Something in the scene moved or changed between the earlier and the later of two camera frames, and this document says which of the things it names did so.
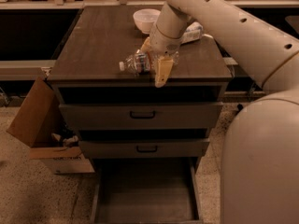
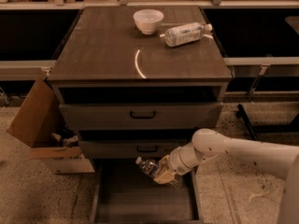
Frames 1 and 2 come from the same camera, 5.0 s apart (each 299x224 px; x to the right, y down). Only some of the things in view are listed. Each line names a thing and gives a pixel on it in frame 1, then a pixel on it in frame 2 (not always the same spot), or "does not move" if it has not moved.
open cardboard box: [42, 125] does not move
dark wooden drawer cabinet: [139, 139] does not move
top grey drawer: [140, 116] does not move
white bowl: [146, 19] does not move
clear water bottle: [142, 63] → [149, 165]
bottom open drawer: [147, 190] does not move
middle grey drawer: [143, 148] does not move
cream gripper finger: [164, 66] → [163, 178]
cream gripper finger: [147, 46] → [163, 165]
